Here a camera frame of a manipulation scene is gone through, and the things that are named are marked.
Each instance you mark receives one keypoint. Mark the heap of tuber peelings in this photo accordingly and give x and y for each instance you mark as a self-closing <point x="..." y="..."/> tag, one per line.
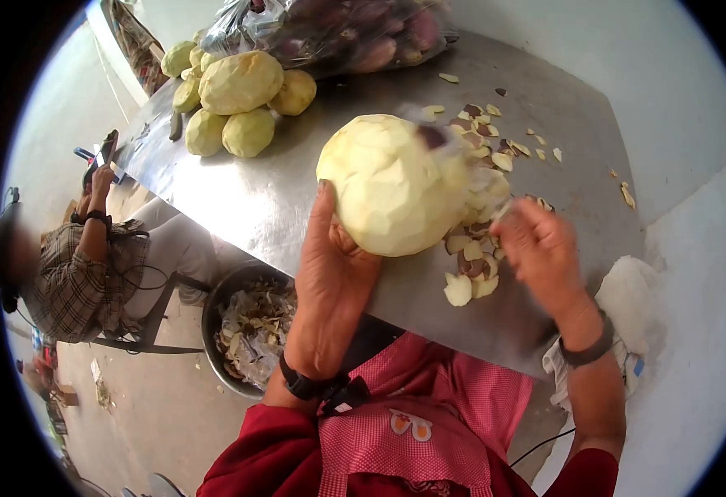
<point x="478" y="261"/>

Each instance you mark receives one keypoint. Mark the plastic bag of purple tubers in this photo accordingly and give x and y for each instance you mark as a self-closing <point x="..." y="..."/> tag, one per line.
<point x="344" y="31"/>

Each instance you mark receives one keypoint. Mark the black phone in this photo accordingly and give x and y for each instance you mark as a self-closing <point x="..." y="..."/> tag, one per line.
<point x="103" y="155"/>

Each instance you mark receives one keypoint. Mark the white crumpled cloth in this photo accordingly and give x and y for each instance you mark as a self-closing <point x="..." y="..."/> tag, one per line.
<point x="627" y="310"/>

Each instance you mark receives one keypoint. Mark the patterned cloth bag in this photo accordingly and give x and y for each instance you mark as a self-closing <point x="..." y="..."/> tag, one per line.
<point x="136" y="43"/>

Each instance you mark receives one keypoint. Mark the person's right hand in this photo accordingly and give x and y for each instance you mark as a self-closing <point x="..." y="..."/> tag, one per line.
<point x="543" y="261"/>

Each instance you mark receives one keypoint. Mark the pile of small peeled tubers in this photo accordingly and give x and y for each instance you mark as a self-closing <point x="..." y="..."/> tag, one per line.
<point x="238" y="93"/>

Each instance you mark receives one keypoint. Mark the small dark tool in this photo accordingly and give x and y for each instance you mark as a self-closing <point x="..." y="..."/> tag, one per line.
<point x="176" y="126"/>

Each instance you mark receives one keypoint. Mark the person's right fingers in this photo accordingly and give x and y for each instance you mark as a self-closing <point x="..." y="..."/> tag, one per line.
<point x="515" y="230"/>

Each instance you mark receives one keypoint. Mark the single pale peel strip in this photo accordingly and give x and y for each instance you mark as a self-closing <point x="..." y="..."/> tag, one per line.
<point x="448" y="77"/>
<point x="627" y="196"/>

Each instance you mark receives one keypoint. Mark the metal basin with peel scraps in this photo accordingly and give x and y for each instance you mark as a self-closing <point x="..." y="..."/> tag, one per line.
<point x="248" y="329"/>

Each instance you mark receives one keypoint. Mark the dark metal chair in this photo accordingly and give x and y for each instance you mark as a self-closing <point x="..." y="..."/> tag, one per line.
<point x="151" y="329"/>

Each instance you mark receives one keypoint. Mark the black wrist band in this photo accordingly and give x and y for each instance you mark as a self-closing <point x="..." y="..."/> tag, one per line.
<point x="589" y="351"/>
<point x="313" y="388"/>

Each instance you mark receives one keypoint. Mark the person's left hand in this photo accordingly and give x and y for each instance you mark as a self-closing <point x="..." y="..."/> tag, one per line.
<point x="328" y="292"/>

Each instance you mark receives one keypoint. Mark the large peeled pale tuber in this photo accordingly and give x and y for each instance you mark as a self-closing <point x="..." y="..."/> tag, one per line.
<point x="394" y="186"/>

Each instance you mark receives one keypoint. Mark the person's left fingers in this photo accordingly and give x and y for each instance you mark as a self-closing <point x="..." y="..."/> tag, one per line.
<point x="353" y="245"/>

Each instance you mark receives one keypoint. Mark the person's body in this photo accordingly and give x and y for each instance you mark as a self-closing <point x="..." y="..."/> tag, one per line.
<point x="425" y="422"/>

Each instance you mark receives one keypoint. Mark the person's left thumb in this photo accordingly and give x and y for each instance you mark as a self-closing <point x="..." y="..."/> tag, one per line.
<point x="327" y="211"/>

